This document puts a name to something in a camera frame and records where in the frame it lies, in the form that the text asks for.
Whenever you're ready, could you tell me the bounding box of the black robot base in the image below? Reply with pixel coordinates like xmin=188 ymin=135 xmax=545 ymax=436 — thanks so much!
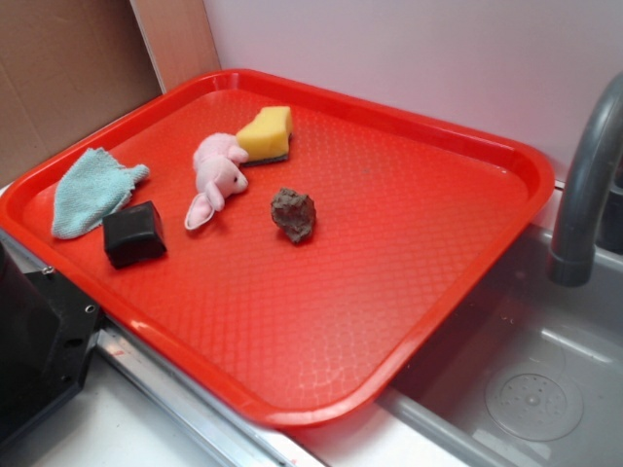
xmin=1 ymin=248 xmax=102 ymax=450

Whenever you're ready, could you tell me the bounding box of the light blue cloth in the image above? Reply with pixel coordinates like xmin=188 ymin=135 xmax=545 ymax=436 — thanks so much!
xmin=51 ymin=148 xmax=150 ymax=239

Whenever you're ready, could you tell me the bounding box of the grey brown rock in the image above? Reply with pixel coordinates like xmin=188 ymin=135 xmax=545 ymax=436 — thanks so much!
xmin=271 ymin=187 xmax=316 ymax=244

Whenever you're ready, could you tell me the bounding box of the red plastic tray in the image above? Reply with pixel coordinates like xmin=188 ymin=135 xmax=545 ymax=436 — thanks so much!
xmin=1 ymin=70 xmax=554 ymax=428

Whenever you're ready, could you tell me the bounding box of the yellow sponge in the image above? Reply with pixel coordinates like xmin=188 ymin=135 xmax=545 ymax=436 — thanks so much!
xmin=236 ymin=106 xmax=293 ymax=166

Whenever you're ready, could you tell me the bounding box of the pink plush bunny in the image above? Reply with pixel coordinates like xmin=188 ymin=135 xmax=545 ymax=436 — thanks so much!
xmin=184 ymin=133 xmax=249 ymax=231

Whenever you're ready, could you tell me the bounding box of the black plastic block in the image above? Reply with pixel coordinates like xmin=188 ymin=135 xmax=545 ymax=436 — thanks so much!
xmin=102 ymin=200 xmax=167 ymax=269

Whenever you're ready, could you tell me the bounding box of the grey faucet spout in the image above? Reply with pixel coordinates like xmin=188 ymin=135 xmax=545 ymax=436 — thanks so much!
xmin=547 ymin=74 xmax=622 ymax=287

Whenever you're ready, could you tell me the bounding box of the grey plastic sink basin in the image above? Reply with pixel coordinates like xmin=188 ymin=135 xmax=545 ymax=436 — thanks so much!
xmin=291 ymin=223 xmax=623 ymax=467

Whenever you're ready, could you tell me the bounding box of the brown cardboard panel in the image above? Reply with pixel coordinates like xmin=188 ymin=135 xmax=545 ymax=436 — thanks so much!
xmin=1 ymin=1 xmax=220 ymax=185

